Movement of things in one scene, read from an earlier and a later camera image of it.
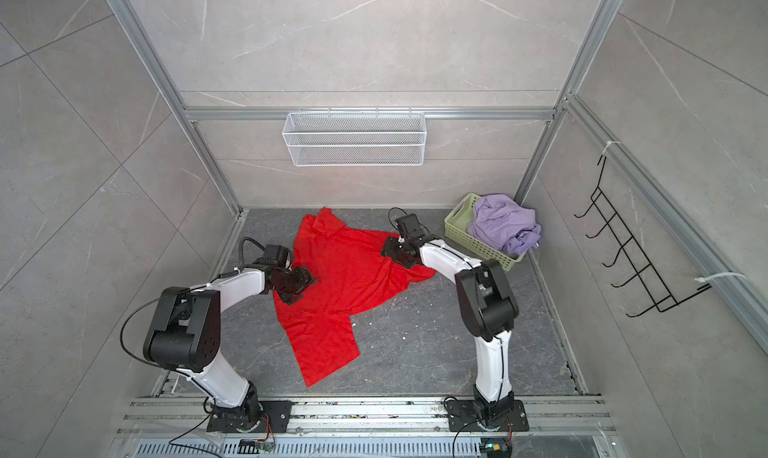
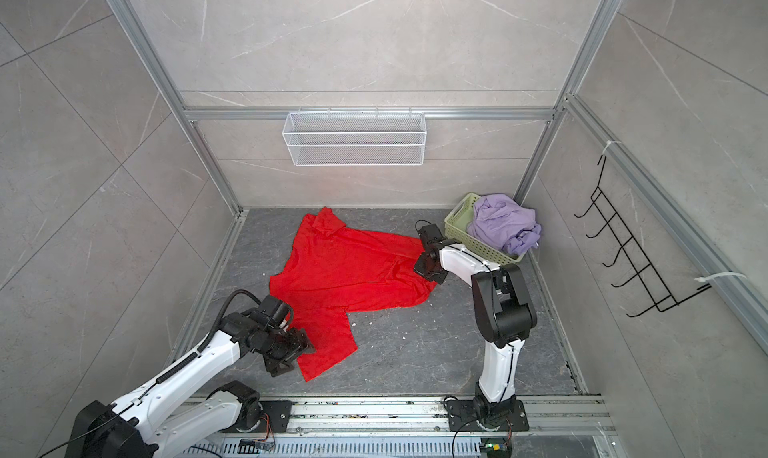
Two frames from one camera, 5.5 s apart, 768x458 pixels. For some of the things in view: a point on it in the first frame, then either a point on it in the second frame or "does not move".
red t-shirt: (352, 273) does not move
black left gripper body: (295, 282) -> (282, 348)
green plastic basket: (456, 228) does not move
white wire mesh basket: (356, 139) does not move
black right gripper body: (398, 250) -> (423, 268)
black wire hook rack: (662, 299) does not move
